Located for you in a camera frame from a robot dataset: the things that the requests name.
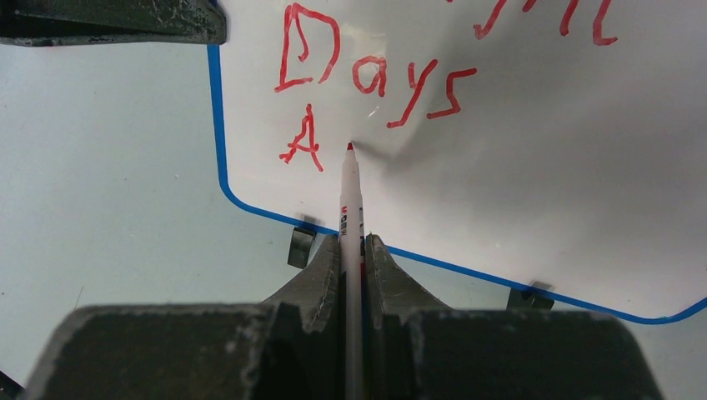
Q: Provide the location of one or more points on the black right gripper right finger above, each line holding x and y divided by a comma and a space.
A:
423, 349

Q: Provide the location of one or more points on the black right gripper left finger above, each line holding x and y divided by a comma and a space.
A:
285, 347

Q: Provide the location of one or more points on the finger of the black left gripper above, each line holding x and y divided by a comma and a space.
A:
51, 23

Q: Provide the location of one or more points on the red whiteboard marker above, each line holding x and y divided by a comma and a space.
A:
351, 242

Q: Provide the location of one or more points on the black left whiteboard stand foot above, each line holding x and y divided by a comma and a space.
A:
301, 242

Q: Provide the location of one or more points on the black whiteboard stand foot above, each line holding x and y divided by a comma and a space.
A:
533, 296
301, 242

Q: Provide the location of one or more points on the black right whiteboard stand foot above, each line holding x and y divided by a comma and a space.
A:
533, 296

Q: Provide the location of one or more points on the white blue-framed whiteboard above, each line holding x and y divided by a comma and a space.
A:
558, 143

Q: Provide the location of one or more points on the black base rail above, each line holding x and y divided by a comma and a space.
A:
9, 388

